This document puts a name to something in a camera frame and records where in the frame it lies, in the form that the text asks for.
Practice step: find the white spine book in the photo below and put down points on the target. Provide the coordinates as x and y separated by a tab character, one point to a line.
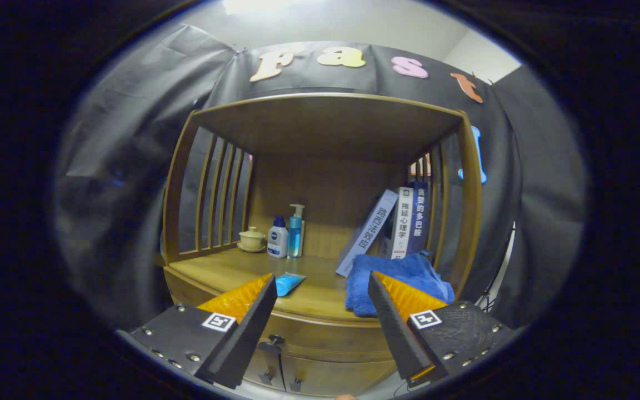
402	222

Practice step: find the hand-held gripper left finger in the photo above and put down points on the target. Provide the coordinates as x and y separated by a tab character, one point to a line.
245	333

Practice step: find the white bottle with blue cap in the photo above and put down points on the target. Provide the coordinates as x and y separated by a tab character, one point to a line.
278	241

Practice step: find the wooden drawer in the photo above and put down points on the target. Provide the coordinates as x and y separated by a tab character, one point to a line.
331	336

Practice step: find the wooden cabinet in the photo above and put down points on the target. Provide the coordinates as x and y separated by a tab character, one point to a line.
325	128

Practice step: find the blue pump bottle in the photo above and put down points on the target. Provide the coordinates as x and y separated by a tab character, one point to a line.
295	236

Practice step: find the black backdrop cloth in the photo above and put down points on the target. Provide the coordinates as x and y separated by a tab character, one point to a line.
120	139

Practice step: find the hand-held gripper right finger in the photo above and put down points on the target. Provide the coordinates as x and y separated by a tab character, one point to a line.
395	333

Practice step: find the black light stand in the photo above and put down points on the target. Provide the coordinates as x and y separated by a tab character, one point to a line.
485	303

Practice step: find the dark blue spine book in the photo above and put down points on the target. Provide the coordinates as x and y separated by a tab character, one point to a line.
419	216

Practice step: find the beige lidded teacup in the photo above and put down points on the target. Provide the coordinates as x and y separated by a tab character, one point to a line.
251	240

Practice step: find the blue towel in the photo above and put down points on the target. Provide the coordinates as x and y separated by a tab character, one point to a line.
409	269

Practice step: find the leaning grey book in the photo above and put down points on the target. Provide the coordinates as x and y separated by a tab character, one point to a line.
370	230

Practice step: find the wooden cabinet door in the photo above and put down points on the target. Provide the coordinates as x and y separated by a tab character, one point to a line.
273	366
342	378

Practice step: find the blue and white tube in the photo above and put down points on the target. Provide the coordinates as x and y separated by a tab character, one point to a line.
289	283

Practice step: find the wooden countertop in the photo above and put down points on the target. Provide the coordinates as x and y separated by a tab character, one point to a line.
320	294

